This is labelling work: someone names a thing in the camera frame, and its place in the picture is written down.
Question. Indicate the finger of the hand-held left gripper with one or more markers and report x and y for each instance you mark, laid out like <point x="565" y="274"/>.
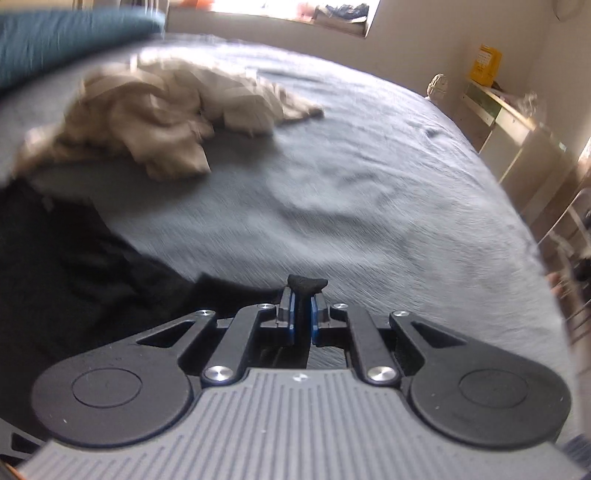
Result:
<point x="18" y="445"/>

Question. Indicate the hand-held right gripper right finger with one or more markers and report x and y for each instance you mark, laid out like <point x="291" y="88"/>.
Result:
<point x="319" y="323"/>

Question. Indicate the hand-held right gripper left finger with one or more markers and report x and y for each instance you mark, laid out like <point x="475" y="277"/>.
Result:
<point x="286" y="323"/>

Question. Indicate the black printed t-shirt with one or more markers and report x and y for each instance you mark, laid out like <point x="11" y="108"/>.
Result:
<point x="69" y="277"/>

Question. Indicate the dark clothes on windowsill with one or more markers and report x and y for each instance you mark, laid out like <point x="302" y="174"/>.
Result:
<point x="344" y="11"/>

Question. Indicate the white crumpled garment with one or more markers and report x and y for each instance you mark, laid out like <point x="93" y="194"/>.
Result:
<point x="249" y="101"/>

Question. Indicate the beige crumpled garment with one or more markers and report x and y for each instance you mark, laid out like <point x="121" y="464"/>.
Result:
<point x="129" y="124"/>

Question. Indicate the metal chair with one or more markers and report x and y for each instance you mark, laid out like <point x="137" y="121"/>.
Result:
<point x="568" y="240"/>

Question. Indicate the cream desk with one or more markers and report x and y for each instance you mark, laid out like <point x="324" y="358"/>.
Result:
<point x="521" y="152"/>

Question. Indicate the open cardboard shoe box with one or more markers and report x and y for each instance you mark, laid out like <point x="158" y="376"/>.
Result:
<point x="341" y="25"/>

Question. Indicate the crumpled clear plastic bag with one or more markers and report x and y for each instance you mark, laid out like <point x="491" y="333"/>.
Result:
<point x="528" y="104"/>

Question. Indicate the yellow box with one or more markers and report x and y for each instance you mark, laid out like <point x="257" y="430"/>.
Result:
<point x="485" y="64"/>

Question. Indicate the small orange object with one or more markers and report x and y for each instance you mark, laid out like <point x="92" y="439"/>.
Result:
<point x="197" y="3"/>

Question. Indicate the blue duvet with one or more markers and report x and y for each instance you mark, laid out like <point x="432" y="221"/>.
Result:
<point x="69" y="41"/>

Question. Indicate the cream bed post finial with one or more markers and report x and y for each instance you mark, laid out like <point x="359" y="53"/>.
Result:
<point x="437" y="86"/>

